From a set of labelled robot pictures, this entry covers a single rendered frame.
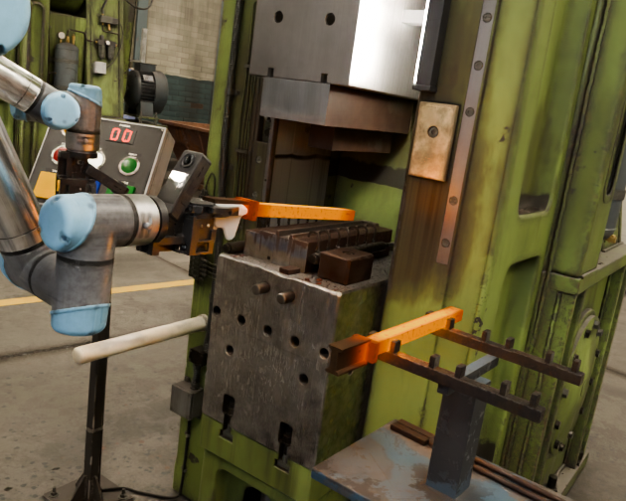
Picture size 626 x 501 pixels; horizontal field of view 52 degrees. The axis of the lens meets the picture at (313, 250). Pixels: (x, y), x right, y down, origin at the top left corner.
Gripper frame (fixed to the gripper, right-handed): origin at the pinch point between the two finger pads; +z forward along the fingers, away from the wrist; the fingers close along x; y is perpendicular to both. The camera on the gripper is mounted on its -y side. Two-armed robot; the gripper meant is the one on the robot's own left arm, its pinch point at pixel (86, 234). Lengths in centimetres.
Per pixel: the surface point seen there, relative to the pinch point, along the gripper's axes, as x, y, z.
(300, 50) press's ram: 20, -42, -50
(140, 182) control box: -10.9, -15.0, -11.8
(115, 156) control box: -19.1, -10.0, -17.2
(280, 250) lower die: 21.2, -42.4, -1.7
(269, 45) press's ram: 11, -38, -50
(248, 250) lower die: 11.9, -38.1, 0.5
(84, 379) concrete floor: -115, -25, 94
